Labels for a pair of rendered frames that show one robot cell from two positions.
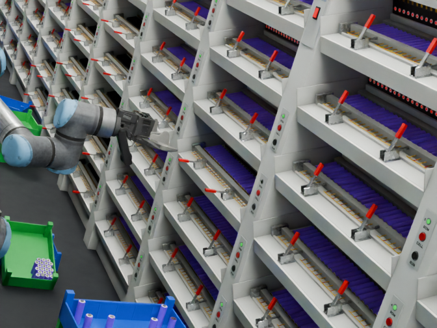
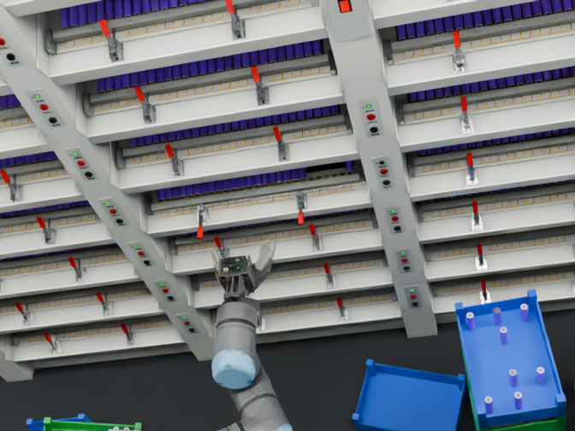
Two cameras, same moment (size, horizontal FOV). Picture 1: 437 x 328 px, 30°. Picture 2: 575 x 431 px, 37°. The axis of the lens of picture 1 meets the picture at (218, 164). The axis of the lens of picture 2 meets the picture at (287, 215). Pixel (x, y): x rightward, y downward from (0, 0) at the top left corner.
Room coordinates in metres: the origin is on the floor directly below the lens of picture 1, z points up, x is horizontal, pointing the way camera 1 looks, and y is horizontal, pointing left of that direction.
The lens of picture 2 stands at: (1.49, 1.01, 2.48)
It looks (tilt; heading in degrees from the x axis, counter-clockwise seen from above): 51 degrees down; 313
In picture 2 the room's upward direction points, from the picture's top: 22 degrees counter-clockwise
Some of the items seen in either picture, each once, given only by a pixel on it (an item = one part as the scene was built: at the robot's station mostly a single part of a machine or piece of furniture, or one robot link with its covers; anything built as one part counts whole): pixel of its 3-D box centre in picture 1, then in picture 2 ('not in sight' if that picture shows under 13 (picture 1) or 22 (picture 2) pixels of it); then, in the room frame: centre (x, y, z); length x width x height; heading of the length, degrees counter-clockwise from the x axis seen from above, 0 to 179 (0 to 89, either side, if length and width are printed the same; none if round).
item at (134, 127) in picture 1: (132, 126); (238, 286); (2.40, 0.28, 0.88); 0.12 x 0.08 x 0.09; 115
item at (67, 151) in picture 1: (62, 151); (248, 384); (2.32, 0.45, 0.76); 0.12 x 0.09 x 0.12; 140
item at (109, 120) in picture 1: (105, 122); (235, 319); (2.37, 0.36, 0.87); 0.10 x 0.05 x 0.09; 25
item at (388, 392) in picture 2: not in sight; (410, 402); (2.16, 0.10, 0.04); 0.30 x 0.20 x 0.08; 9
